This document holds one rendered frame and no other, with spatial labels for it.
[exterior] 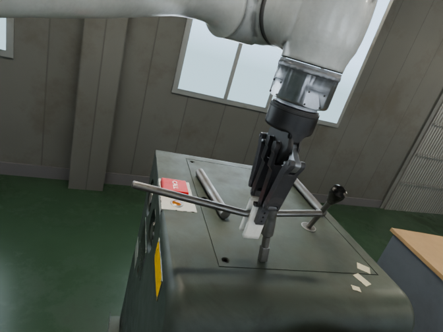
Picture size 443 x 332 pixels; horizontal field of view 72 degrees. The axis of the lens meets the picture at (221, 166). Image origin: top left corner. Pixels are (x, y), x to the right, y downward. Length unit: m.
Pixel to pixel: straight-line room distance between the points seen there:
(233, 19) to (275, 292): 0.43
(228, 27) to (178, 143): 2.72
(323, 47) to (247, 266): 0.37
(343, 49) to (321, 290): 0.39
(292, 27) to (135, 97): 2.61
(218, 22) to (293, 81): 0.15
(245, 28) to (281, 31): 0.07
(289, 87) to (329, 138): 3.52
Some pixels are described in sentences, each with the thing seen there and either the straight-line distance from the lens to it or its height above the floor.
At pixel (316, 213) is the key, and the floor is 1.36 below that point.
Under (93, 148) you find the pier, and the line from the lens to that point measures 2.96.
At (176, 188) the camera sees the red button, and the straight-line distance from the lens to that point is 0.71.
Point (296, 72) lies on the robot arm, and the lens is 0.43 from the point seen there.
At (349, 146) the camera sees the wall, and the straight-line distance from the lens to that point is 4.20.
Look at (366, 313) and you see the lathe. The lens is 0.65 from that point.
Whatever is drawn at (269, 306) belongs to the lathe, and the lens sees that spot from 0.53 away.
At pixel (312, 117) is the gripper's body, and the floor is 1.53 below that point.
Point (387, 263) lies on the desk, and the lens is 2.64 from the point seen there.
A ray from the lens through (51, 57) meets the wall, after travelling 2.96.
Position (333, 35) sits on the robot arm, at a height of 1.64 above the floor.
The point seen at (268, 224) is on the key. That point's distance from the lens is 0.54.
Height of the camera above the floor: 1.60
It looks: 21 degrees down
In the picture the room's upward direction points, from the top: 17 degrees clockwise
